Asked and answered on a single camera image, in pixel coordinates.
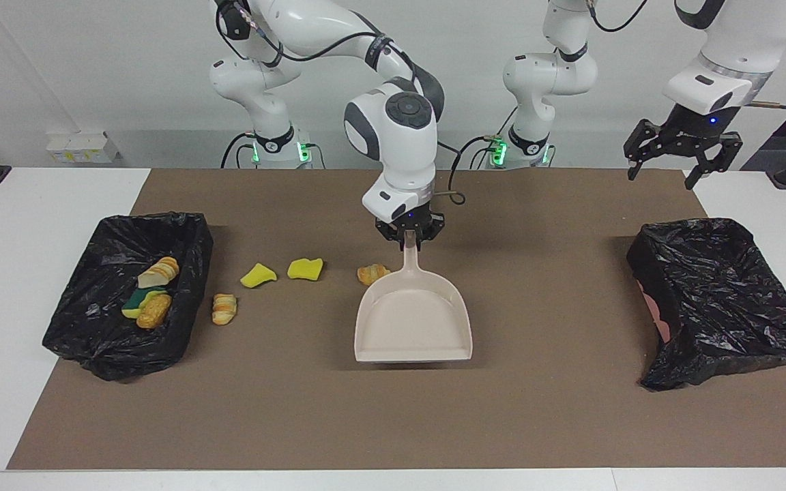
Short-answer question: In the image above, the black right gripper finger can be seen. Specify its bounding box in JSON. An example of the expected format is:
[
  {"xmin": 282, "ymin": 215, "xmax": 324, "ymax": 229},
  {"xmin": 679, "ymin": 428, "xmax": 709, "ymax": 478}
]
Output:
[
  {"xmin": 416, "ymin": 220, "xmax": 446, "ymax": 252},
  {"xmin": 375, "ymin": 224, "xmax": 407, "ymax": 250}
]

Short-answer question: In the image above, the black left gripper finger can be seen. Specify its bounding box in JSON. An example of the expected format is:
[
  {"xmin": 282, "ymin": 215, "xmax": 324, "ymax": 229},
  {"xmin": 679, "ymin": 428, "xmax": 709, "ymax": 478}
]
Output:
[
  {"xmin": 625, "ymin": 120, "xmax": 672, "ymax": 181},
  {"xmin": 685, "ymin": 133, "xmax": 743, "ymax": 190}
]

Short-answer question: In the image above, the beige plastic dustpan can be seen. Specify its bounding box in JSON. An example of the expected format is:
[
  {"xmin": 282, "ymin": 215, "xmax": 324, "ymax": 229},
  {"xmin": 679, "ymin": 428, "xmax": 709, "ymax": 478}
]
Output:
[{"xmin": 354, "ymin": 230, "xmax": 474, "ymax": 363}]

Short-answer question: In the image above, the thick yellow sponge piece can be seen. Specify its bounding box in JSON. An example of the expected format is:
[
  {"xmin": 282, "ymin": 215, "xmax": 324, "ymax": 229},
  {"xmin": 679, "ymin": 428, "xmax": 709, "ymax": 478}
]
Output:
[{"xmin": 287, "ymin": 258, "xmax": 324, "ymax": 281}]

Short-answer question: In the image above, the yellow sponge wedge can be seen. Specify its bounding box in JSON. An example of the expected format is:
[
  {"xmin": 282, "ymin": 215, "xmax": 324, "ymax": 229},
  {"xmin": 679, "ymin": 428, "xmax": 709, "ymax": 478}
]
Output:
[{"xmin": 240, "ymin": 263, "xmax": 278, "ymax": 289}]

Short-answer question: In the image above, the pale bread chunk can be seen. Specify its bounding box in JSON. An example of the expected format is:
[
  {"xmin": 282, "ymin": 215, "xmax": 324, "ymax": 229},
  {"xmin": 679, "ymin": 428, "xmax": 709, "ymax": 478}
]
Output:
[{"xmin": 137, "ymin": 256, "xmax": 180, "ymax": 289}]

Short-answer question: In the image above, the brown corn cob bread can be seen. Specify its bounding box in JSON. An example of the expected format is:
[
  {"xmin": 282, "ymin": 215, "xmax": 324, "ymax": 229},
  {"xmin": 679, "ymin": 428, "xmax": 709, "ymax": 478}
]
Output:
[{"xmin": 136, "ymin": 293, "xmax": 173, "ymax": 330}]

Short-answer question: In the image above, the yellow sponge piece green backing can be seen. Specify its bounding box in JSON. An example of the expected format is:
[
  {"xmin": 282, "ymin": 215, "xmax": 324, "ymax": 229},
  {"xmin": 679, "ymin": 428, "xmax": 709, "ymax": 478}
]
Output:
[{"xmin": 121, "ymin": 287, "xmax": 169, "ymax": 320}]

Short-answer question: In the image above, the black trash bag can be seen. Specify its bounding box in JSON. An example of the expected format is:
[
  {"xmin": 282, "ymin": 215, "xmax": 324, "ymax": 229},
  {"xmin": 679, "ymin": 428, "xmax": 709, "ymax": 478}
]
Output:
[
  {"xmin": 42, "ymin": 211, "xmax": 214, "ymax": 382},
  {"xmin": 626, "ymin": 218, "xmax": 786, "ymax": 392}
]

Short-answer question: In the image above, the pink plastic bin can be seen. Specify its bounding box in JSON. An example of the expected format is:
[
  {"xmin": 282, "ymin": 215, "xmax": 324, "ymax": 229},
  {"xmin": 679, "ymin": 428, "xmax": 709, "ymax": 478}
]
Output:
[{"xmin": 641, "ymin": 281, "xmax": 671, "ymax": 344}]

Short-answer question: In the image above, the brown paper table mat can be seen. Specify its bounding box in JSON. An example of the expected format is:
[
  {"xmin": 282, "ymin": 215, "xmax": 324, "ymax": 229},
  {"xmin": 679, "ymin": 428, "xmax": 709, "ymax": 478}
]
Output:
[{"xmin": 8, "ymin": 168, "xmax": 786, "ymax": 470}]

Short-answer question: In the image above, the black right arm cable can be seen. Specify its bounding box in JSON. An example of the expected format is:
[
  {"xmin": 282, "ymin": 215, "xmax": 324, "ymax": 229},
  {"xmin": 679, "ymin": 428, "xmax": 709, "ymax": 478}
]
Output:
[{"xmin": 216, "ymin": 0, "xmax": 466, "ymax": 205}]

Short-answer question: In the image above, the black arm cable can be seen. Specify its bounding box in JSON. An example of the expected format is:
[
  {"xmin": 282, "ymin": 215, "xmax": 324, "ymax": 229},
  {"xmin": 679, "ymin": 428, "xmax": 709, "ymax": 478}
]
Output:
[
  {"xmin": 587, "ymin": 0, "xmax": 786, "ymax": 110},
  {"xmin": 216, "ymin": 0, "xmax": 466, "ymax": 205}
]

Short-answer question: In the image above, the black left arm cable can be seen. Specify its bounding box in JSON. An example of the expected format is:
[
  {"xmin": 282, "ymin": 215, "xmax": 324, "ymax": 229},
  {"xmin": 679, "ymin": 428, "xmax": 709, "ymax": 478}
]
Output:
[{"xmin": 587, "ymin": 0, "xmax": 786, "ymax": 110}]

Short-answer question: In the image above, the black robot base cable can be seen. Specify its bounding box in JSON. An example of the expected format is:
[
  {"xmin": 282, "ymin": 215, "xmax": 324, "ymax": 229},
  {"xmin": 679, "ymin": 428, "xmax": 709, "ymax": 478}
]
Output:
[
  {"xmin": 220, "ymin": 132, "xmax": 257, "ymax": 169},
  {"xmin": 449, "ymin": 135, "xmax": 503, "ymax": 169}
]

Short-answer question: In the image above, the white wall socket box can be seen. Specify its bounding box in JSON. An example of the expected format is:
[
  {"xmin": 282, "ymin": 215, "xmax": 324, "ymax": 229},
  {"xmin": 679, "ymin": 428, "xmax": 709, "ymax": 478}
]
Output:
[{"xmin": 47, "ymin": 132, "xmax": 121, "ymax": 164}]

